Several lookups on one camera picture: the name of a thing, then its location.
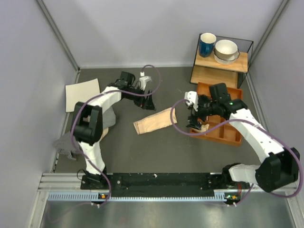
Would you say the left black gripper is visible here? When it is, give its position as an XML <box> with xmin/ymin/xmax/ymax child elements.
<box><xmin>125</xmin><ymin>85</ymin><xmax>156</xmax><ymax>111</ymax></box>

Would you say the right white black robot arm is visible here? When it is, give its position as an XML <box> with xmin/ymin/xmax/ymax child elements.
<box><xmin>184</xmin><ymin>83</ymin><xmax>299</xmax><ymax>192</ymax></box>

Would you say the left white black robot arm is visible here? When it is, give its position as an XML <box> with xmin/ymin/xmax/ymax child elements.
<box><xmin>71</xmin><ymin>71</ymin><xmax>155</xmax><ymax>190</ymax></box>

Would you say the cream rolled underwear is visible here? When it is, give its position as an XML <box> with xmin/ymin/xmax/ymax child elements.
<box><xmin>195</xmin><ymin>123</ymin><xmax>209</xmax><ymax>133</ymax></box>

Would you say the black rolled underwear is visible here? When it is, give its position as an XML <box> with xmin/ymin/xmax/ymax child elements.
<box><xmin>198</xmin><ymin>95</ymin><xmax>211</xmax><ymax>103</ymax></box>

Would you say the grey striped underwear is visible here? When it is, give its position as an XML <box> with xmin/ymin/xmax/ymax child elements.
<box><xmin>53</xmin><ymin>131</ymin><xmax>80</xmax><ymax>161</ymax></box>
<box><xmin>103</xmin><ymin>107</ymin><xmax>116</xmax><ymax>129</ymax></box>

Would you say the orange wooden divided organizer box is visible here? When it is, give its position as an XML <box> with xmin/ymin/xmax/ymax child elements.
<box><xmin>192</xmin><ymin>82</ymin><xmax>242</xmax><ymax>146</ymax></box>

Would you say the lower white bowl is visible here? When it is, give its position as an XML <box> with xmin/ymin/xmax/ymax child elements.
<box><xmin>214</xmin><ymin>52</ymin><xmax>240</xmax><ymax>65</ymax></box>

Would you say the white bowl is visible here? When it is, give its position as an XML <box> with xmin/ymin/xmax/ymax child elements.
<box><xmin>214</xmin><ymin>39</ymin><xmax>238</xmax><ymax>60</ymax></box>
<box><xmin>214</xmin><ymin>52</ymin><xmax>240</xmax><ymax>65</ymax></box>

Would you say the white board sheet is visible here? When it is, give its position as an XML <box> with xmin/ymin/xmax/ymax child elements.
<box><xmin>65</xmin><ymin>78</ymin><xmax>100</xmax><ymax>113</ymax></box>

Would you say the upper white bowl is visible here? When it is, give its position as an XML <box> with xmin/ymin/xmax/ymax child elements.
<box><xmin>214</xmin><ymin>39</ymin><xmax>238</xmax><ymax>60</ymax></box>

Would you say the blue mug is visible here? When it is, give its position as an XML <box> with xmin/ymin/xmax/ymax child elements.
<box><xmin>199</xmin><ymin>33</ymin><xmax>217</xmax><ymax>57</ymax></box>

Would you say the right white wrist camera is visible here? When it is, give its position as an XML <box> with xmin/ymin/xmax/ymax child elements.
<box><xmin>184</xmin><ymin>91</ymin><xmax>198</xmax><ymax>112</ymax></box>

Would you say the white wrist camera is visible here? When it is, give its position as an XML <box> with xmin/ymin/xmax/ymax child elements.
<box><xmin>184</xmin><ymin>91</ymin><xmax>198</xmax><ymax>112</ymax></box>
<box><xmin>139</xmin><ymin>71</ymin><xmax>152</xmax><ymax>90</ymax></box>

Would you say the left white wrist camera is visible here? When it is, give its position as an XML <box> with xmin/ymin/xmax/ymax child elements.
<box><xmin>139</xmin><ymin>71</ymin><xmax>152</xmax><ymax>90</ymax></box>

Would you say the black wire wooden shelf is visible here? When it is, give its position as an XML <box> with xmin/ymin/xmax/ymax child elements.
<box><xmin>190</xmin><ymin>36</ymin><xmax>254</xmax><ymax>88</ymax></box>

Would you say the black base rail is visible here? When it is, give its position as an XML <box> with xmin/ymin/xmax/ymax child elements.
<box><xmin>39</xmin><ymin>172</ymin><xmax>297</xmax><ymax>202</ymax></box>

